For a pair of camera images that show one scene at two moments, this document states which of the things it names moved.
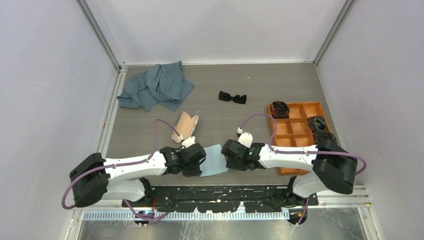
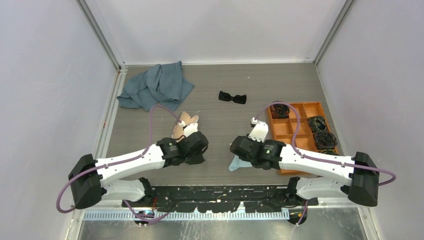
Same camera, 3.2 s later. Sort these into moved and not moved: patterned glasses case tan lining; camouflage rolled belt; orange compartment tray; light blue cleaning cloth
Moved: light blue cleaning cloth
Not moved: patterned glasses case tan lining; camouflage rolled belt; orange compartment tray
